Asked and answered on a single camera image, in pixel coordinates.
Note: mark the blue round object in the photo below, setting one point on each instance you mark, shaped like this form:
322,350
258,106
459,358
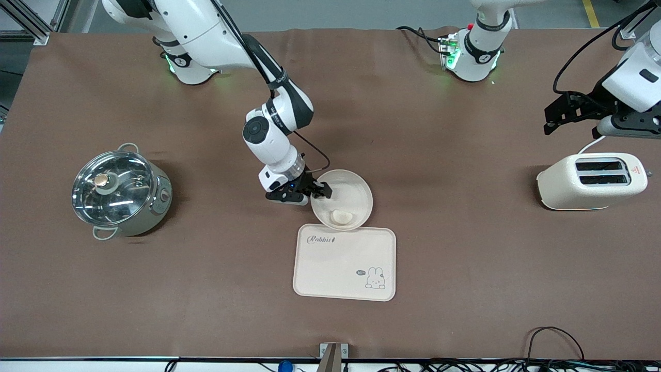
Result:
285,367

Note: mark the white two-slot toaster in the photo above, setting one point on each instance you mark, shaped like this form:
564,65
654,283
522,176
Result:
563,183

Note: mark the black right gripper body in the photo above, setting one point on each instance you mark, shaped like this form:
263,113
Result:
308,182

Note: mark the glass pot lid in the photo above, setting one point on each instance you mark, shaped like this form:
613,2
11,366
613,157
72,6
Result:
111,188

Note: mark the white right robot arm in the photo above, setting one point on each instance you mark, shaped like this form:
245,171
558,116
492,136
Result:
196,31

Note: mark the brown table mat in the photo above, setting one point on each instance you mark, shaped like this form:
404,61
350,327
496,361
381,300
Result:
465,258

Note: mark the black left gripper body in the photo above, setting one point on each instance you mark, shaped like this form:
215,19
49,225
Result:
589,103

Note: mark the white steamed bun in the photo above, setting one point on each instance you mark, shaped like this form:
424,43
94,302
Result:
342,217

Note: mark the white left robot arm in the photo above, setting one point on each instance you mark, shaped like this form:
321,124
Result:
480,57

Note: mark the grey metal bracket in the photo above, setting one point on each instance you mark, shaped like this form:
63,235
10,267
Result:
333,356

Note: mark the green lit circuit board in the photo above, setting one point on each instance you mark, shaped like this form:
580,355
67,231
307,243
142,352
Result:
449,51

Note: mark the cream round bowl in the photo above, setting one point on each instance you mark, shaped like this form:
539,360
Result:
351,194

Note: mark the cream tray with rabbit print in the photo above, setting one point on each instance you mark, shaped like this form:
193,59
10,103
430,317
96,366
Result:
335,268

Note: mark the pale green electric cooking pot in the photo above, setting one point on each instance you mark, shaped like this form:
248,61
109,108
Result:
152,206

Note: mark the aluminium frame profile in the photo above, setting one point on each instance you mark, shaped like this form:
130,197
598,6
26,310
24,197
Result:
31,28

